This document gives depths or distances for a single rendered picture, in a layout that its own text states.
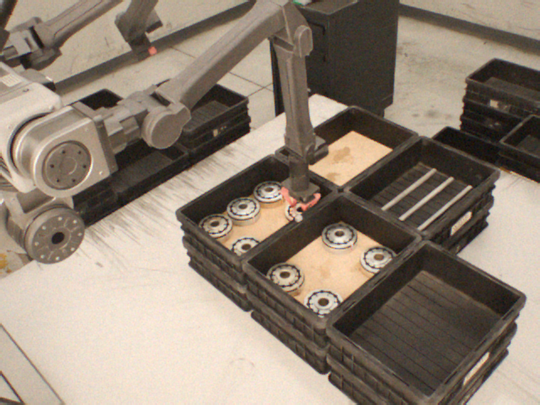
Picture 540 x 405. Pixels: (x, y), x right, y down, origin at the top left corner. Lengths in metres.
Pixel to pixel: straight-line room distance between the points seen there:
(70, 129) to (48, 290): 0.99
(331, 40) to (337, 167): 1.17
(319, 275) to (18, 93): 0.90
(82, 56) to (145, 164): 1.88
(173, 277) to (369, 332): 0.67
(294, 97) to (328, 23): 1.58
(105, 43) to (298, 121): 3.36
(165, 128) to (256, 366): 0.74
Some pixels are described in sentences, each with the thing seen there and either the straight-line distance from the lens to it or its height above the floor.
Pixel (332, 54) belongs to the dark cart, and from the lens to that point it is 3.07.
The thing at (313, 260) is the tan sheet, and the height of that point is 0.83.
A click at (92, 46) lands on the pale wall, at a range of 4.68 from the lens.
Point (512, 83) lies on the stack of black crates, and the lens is 3.29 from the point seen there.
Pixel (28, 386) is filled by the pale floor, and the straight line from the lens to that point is 2.67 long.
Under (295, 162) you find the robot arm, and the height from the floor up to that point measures 1.06.
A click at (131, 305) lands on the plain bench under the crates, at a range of 1.81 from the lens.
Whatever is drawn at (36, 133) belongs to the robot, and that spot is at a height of 1.50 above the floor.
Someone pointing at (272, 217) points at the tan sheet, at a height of 0.83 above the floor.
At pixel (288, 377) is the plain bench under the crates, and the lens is 1.57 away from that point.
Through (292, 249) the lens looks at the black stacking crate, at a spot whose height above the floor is 0.86.
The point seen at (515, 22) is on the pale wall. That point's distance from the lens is 4.84.
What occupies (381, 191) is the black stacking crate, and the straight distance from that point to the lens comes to 1.89.
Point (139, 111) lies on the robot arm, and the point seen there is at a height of 1.47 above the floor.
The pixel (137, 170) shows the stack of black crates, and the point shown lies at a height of 0.38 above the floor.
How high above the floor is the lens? 2.01
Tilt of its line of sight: 40 degrees down
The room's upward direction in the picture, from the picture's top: 5 degrees counter-clockwise
